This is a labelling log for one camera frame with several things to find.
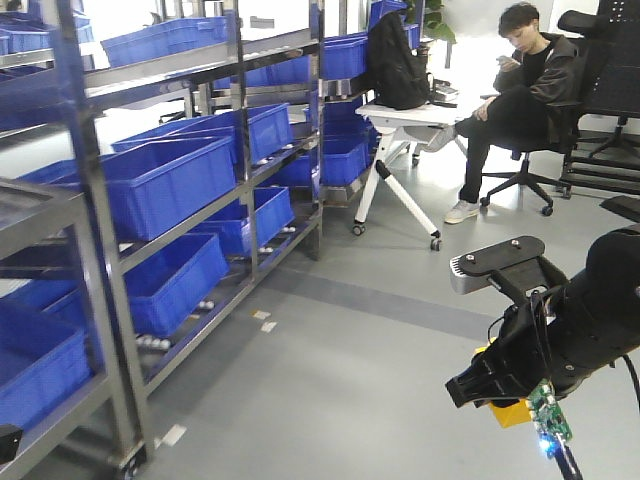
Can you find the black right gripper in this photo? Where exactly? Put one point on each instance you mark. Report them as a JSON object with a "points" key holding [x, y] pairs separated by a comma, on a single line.
{"points": [[585, 336]]}

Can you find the yellow studded toy brick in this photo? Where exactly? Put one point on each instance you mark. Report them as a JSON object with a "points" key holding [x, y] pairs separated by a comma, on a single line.
{"points": [[511, 415]]}

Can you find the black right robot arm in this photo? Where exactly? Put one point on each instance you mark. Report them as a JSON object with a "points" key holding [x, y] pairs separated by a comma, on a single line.
{"points": [[611, 274]]}

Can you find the blue bin lower shelf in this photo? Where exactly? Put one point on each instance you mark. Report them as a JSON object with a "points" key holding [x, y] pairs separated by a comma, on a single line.
{"points": [[164, 289]]}

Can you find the blue bin on shelf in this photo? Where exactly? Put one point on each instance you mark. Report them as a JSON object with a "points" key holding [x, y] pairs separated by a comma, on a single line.
{"points": [[153, 187]]}

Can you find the green circuit board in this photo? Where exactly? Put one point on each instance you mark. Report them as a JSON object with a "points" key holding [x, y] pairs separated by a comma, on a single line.
{"points": [[549, 421]]}

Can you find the black office chair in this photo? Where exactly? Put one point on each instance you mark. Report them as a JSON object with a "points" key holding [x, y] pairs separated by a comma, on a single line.
{"points": [[609, 68]]}

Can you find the white desk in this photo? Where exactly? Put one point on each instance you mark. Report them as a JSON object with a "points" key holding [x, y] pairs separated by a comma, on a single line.
{"points": [[394, 127]]}

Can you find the seated person in black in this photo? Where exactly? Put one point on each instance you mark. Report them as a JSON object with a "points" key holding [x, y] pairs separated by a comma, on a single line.
{"points": [[541, 70]]}

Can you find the black backpack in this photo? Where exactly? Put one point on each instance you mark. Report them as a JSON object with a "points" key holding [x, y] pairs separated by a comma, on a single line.
{"points": [[397, 77]]}

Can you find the steel shelving rack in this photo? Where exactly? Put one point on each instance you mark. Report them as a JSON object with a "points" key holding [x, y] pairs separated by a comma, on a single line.
{"points": [[187, 77]]}

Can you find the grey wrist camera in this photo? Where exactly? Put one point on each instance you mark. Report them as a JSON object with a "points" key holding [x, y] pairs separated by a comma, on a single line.
{"points": [[513, 267]]}

